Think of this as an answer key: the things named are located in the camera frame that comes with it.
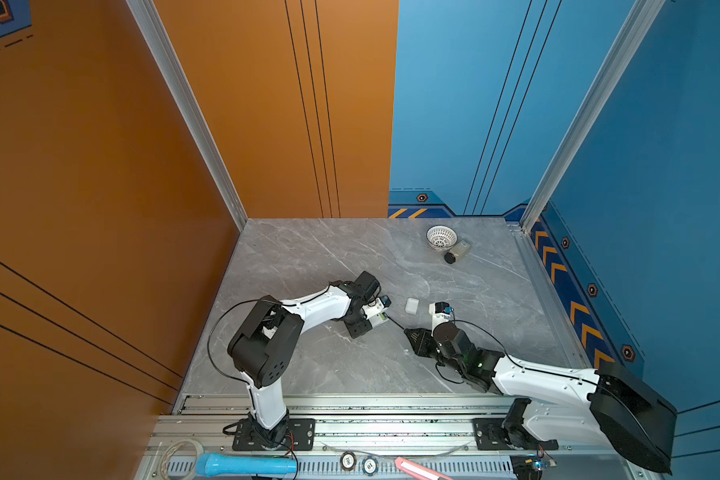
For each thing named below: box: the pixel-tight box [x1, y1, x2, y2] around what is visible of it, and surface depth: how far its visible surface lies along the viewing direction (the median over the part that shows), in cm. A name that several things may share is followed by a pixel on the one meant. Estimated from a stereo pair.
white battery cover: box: [405, 298, 420, 314], surface depth 98 cm
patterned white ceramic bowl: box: [426, 224, 459, 252], surface depth 114 cm
